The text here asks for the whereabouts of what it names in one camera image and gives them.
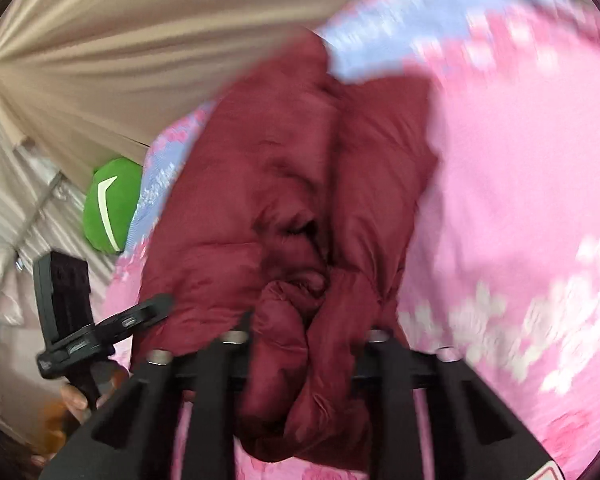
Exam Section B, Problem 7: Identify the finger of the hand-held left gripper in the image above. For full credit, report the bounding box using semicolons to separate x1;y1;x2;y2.
97;294;176;343
32;252;92;348

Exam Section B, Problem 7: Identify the maroon quilted puffer jacket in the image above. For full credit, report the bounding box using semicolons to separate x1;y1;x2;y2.
130;27;441;473

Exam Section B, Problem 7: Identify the beige curtain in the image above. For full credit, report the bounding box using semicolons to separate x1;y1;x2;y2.
0;0;421;181

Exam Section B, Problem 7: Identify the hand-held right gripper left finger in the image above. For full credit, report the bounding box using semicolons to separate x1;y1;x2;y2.
42;312;256;480

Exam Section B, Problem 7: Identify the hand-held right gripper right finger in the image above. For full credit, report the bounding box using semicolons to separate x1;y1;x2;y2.
352;327;556;480

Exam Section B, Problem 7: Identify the green pillow with white stripe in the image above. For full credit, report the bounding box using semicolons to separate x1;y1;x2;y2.
83;157;145;255

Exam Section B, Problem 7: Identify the silver satin curtain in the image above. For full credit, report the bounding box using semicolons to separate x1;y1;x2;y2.
0;85;116;321

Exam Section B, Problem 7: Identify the person's left hand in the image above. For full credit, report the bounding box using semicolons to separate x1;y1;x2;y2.
60;360;131;426

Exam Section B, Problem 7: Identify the floral striped bedsheet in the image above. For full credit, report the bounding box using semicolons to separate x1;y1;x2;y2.
100;0;600;480

